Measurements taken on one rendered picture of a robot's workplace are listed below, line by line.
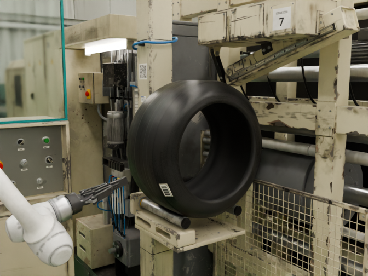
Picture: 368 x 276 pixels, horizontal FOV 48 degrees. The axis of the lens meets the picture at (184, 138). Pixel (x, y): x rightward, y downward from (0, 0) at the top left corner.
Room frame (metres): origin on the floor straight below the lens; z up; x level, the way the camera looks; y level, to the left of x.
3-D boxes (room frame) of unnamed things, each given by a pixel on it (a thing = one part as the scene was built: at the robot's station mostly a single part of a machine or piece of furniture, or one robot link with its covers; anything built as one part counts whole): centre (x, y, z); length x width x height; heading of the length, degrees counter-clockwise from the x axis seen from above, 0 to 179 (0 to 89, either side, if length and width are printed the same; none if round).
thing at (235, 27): (1.86, -0.34, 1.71); 0.61 x 0.25 x 0.15; 35
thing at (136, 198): (1.94, 0.08, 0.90); 0.40 x 0.03 x 0.10; 125
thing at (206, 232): (1.80, -0.02, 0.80); 0.37 x 0.36 x 0.02; 125
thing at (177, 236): (1.72, 0.09, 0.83); 0.36 x 0.09 x 0.06; 35
